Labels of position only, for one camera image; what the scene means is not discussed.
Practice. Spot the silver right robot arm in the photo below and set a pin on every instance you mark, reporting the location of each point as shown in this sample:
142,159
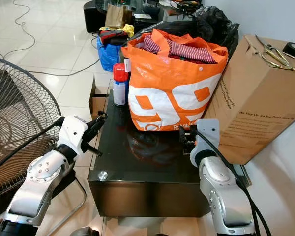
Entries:
223,191

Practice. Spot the small open cardboard box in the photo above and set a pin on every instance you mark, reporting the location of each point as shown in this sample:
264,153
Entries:
97,101

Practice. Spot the red-capped spray can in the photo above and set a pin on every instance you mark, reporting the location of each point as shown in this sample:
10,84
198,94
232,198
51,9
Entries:
119,88

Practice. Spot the orange and white shopping bag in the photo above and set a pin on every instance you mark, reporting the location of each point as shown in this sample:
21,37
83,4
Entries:
167,93

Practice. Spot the black glass-top low table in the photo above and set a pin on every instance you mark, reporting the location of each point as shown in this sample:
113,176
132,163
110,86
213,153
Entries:
147,162

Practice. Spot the blue plastic bag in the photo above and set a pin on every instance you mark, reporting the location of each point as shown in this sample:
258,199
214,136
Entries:
108,55

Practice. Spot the large printed cardboard box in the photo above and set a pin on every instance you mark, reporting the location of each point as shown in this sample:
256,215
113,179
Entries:
255,98

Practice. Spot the dark red clothes pile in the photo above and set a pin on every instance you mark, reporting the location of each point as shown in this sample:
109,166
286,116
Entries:
108,35

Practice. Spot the red white striped cloth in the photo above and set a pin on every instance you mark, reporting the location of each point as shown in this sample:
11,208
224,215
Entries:
189,51

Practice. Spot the yellow cloth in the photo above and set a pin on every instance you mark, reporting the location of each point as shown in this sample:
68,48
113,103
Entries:
128,29

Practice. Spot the black speaker box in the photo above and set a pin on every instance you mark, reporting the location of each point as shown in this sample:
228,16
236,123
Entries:
93,15

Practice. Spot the brown paper bag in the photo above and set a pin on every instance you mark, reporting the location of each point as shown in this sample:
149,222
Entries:
117,15

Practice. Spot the glass-top desk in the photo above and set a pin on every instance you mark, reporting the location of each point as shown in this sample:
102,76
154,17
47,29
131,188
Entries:
147,14

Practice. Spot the black garbage bag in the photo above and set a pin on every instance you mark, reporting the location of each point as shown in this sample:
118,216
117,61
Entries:
216,22

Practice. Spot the brass-coloured scissors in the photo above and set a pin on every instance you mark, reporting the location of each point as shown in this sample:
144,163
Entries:
273,54

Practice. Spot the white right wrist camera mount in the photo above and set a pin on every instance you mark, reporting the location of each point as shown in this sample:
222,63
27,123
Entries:
209,130

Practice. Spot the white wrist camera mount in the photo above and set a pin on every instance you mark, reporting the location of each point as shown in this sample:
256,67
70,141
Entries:
209,130
71,130

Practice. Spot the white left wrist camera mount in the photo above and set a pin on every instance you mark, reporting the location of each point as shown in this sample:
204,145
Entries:
71,130

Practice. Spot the chrome metal tube frame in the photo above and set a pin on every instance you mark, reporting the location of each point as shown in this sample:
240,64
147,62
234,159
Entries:
82,196

